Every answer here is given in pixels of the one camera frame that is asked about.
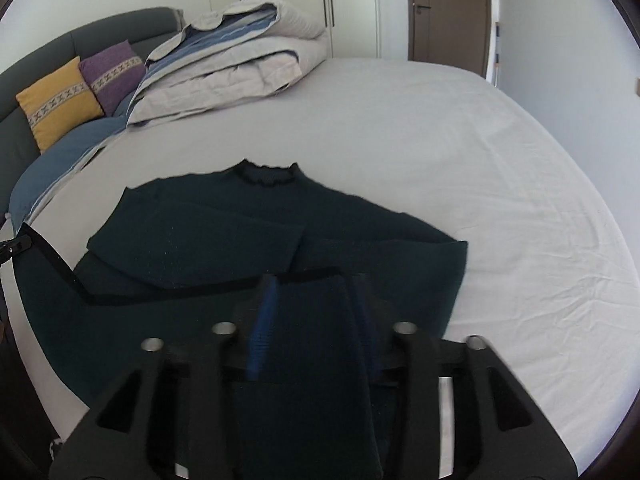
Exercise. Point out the bed with grey sheet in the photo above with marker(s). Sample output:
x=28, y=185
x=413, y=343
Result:
x=450, y=160

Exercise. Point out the blue pillow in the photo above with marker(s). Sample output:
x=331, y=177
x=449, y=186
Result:
x=65, y=160
x=125, y=105

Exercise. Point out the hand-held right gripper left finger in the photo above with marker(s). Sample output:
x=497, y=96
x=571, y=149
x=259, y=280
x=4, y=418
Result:
x=262, y=330

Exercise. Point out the brown door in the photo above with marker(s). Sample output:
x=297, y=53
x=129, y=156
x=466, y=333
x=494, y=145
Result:
x=450, y=10

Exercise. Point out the dark green sweater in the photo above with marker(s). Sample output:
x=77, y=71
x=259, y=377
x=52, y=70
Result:
x=225, y=220

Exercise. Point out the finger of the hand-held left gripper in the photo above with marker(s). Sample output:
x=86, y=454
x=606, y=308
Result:
x=15, y=249

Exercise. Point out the folded grey blue duvet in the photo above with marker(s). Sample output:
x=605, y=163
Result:
x=230, y=60

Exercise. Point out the yellow patterned cushion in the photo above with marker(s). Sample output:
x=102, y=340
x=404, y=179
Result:
x=60, y=102

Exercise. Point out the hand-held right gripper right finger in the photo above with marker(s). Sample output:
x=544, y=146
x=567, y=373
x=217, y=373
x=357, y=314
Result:
x=372, y=340

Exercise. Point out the purple patterned cushion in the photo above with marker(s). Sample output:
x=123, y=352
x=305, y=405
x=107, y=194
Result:
x=112, y=75

